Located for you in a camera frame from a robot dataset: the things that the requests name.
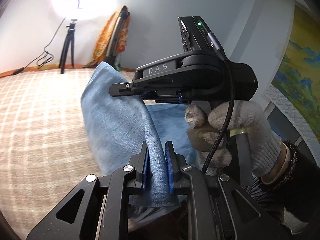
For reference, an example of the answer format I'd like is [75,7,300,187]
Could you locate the light blue denim pants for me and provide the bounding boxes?
[81,62,197,207]

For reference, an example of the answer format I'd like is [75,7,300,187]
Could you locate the right forearm black sleeve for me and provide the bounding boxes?
[246,141,319,239]

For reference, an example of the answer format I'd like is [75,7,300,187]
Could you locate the right hand white knit glove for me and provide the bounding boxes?
[185,100,291,185]

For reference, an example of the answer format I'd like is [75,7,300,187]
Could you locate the folded silver black tripod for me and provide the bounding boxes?
[104,6,130,70]

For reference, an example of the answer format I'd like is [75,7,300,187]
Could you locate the beige checkered bed cover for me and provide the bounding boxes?
[1,69,101,239]

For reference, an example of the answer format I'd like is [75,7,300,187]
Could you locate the orange patterned cloth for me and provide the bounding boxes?
[84,5,130,69]

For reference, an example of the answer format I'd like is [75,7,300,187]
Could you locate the small black tripod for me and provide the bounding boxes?
[59,19,77,74]

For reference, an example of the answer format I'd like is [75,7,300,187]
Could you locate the black braided usb cable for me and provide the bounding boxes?
[201,32,235,175]

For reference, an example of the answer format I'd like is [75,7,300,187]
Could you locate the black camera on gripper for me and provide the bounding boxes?
[178,16,227,61]

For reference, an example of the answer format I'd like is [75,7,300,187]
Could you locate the landscape painting wall hanging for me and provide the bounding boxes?
[261,2,320,145]

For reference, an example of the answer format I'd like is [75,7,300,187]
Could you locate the black ring light cable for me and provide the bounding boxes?
[11,17,67,76]

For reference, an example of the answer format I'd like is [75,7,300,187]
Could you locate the bright ring light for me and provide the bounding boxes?
[50,0,106,24]

